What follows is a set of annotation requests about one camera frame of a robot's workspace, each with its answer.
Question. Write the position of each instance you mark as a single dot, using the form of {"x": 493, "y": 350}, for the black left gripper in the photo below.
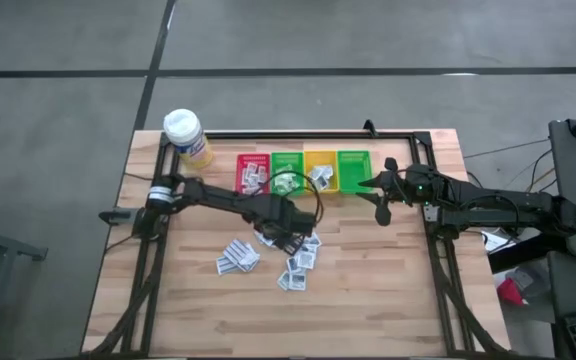
{"x": 275, "y": 220}

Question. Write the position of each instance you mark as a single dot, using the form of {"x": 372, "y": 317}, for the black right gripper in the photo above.
{"x": 408, "y": 187}

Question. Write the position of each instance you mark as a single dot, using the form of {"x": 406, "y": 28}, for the red white pad packet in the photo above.
{"x": 250, "y": 189}
{"x": 244, "y": 177}
{"x": 252, "y": 167}
{"x": 263, "y": 174}
{"x": 254, "y": 181}

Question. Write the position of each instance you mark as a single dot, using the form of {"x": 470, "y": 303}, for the grey printed wipe packet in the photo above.
{"x": 316, "y": 173}
{"x": 327, "y": 171}

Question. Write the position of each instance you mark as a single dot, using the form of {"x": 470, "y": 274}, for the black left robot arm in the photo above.
{"x": 218, "y": 197}

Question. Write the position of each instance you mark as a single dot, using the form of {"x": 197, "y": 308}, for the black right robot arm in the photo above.
{"x": 493, "y": 202}

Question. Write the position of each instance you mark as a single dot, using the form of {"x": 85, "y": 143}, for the green plastic basket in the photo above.
{"x": 288, "y": 157}
{"x": 355, "y": 170}

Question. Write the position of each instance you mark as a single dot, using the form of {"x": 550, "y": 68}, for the blue striped white packet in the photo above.
{"x": 238, "y": 250}
{"x": 225, "y": 266}
{"x": 250, "y": 260}

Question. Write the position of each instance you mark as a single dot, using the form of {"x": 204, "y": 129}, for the yellow plastic basket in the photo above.
{"x": 321, "y": 156}

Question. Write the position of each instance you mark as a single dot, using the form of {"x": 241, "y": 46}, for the red plastic basket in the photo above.
{"x": 240, "y": 158}

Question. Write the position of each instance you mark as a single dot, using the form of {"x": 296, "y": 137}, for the yellow Lysol wipes canister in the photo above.
{"x": 183, "y": 130}

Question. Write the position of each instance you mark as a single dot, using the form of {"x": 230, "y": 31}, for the white paper sheet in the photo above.
{"x": 495, "y": 242}

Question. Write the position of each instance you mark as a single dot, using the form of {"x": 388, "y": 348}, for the red object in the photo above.
{"x": 510, "y": 294}

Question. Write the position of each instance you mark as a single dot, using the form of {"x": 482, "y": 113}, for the grey metal stand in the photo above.
{"x": 3, "y": 245}

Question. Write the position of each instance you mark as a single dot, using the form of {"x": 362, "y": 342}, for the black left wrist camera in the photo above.
{"x": 302, "y": 223}

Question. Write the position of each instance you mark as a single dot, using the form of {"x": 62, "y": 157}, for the black arched bracket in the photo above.
{"x": 369, "y": 128}

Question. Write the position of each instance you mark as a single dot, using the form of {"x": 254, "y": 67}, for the silver corner bracket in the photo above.
{"x": 430, "y": 213}

